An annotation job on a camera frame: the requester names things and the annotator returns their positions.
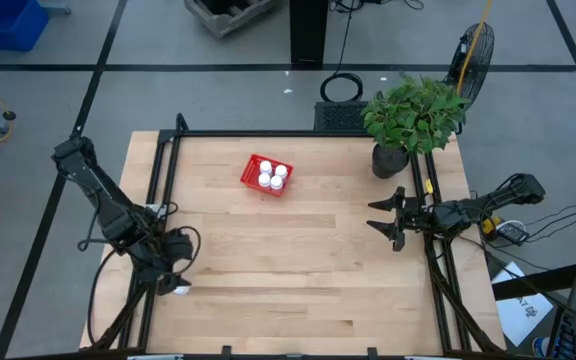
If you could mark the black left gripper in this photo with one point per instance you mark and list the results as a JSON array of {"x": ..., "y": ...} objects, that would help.
[{"x": 160, "y": 257}]

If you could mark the black power adapter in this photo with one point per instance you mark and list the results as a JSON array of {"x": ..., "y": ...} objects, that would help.
[{"x": 512, "y": 233}]

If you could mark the yellow plug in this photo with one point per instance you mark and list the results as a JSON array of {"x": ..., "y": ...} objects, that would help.
[{"x": 490, "y": 225}]

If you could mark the black perforated box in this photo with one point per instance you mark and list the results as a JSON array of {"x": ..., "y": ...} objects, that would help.
[{"x": 338, "y": 117}]

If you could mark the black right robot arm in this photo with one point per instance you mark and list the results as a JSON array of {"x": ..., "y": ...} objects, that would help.
[{"x": 493, "y": 200}]

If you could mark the white paper sheet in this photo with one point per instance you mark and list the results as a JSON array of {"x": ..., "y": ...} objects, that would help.
[{"x": 523, "y": 315}]

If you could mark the blue plastic bin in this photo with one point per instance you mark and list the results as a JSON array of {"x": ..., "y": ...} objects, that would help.
[{"x": 8, "y": 25}]

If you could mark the black upright column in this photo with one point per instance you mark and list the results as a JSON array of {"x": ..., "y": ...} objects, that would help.
[{"x": 308, "y": 30}]

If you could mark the black metal table frame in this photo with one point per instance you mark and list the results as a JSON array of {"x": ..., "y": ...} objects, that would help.
[{"x": 288, "y": 134}]

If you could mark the grey wooden pallet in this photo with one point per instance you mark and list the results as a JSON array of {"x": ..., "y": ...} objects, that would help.
[{"x": 223, "y": 20}]

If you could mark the black floor fan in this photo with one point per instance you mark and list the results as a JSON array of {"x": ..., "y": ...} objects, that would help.
[{"x": 483, "y": 75}]

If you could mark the red plastic slotted basket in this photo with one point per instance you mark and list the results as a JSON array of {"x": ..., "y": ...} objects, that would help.
[{"x": 250, "y": 172}]

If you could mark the blue white round object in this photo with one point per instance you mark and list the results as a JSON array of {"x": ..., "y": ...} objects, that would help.
[{"x": 541, "y": 346}]

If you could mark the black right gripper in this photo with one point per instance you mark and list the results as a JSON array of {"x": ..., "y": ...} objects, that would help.
[{"x": 415, "y": 216}]

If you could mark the black desk beam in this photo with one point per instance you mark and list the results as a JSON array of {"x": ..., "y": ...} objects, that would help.
[{"x": 543, "y": 282}]

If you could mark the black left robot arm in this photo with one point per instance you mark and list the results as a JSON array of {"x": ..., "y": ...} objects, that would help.
[{"x": 98, "y": 195}]

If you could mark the black plant pot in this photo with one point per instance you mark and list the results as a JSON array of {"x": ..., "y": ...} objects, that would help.
[{"x": 388, "y": 162}]

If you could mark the green leafy plant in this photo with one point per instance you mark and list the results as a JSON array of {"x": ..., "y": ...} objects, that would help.
[{"x": 413, "y": 117}]

